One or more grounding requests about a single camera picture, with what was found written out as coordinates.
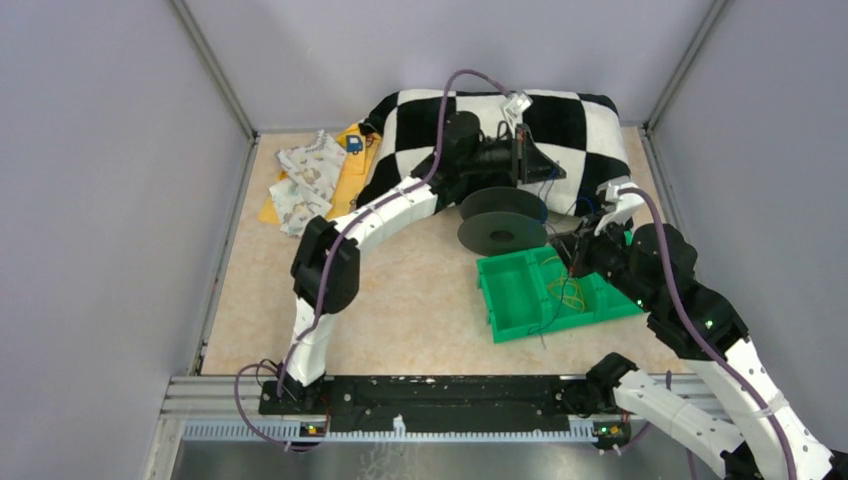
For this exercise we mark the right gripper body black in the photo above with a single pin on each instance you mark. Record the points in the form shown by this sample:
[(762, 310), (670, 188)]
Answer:
[(603, 254)]

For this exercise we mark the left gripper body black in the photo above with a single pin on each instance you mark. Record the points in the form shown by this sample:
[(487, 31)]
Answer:
[(518, 154)]

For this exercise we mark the dark grey filament spool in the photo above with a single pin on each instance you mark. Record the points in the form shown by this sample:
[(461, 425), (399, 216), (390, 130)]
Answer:
[(501, 220)]

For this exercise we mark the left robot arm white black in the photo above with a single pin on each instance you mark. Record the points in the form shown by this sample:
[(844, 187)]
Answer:
[(326, 267)]

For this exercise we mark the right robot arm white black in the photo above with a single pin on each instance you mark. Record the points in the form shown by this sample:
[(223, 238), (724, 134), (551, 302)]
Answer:
[(761, 437)]

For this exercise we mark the black white checkered blanket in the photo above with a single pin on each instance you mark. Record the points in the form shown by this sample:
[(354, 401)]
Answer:
[(580, 132)]

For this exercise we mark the green three-compartment bin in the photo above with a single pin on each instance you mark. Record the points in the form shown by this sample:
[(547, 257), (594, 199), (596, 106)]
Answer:
[(529, 293)]

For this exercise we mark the yellow cloth with truck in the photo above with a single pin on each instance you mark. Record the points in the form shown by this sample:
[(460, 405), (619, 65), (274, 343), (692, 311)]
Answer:
[(361, 149)]

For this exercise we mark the white patterned cloth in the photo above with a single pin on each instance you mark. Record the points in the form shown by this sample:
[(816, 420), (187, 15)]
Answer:
[(312, 173)]

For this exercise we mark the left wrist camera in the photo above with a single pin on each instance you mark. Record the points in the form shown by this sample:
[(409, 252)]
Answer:
[(515, 104)]

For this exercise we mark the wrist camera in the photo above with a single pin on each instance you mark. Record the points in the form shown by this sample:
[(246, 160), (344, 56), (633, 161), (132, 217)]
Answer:
[(515, 104), (618, 206)]

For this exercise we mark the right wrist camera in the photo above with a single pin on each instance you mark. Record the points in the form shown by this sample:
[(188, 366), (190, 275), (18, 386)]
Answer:
[(618, 206)]

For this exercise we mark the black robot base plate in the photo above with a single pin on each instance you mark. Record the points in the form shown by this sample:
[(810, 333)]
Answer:
[(442, 404)]

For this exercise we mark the grey slotted cable duct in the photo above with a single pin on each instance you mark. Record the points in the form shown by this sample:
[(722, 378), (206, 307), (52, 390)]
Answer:
[(294, 431)]

